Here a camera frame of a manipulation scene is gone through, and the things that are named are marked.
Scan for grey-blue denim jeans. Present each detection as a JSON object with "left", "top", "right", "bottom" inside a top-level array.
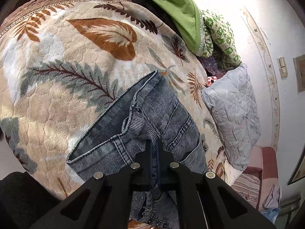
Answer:
[{"left": 66, "top": 70, "right": 208, "bottom": 229}]

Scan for striped pink sofa cushion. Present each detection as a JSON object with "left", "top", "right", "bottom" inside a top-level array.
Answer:
[{"left": 231, "top": 173, "right": 261, "bottom": 209}]

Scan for pink red sofa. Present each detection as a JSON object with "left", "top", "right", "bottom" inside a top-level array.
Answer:
[{"left": 243, "top": 146, "right": 281, "bottom": 211}]

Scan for grey quilted pillow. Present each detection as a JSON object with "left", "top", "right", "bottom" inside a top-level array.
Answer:
[{"left": 201, "top": 64, "right": 261, "bottom": 171}]

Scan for dark purple cloth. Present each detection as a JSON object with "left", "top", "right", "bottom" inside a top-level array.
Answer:
[{"left": 198, "top": 56, "right": 226, "bottom": 79}]

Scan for leaf pattern fleece blanket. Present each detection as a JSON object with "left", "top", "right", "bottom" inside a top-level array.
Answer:
[{"left": 0, "top": 0, "right": 242, "bottom": 229}]

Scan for green patterned quilt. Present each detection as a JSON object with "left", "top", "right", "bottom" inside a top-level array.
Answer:
[{"left": 152, "top": 0, "right": 242, "bottom": 70}]

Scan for beige wall switch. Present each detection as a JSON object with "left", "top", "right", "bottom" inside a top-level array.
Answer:
[{"left": 277, "top": 56, "right": 288, "bottom": 78}]

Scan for framed wall picture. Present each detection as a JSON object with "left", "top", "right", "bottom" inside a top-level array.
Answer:
[{"left": 293, "top": 54, "right": 305, "bottom": 92}]

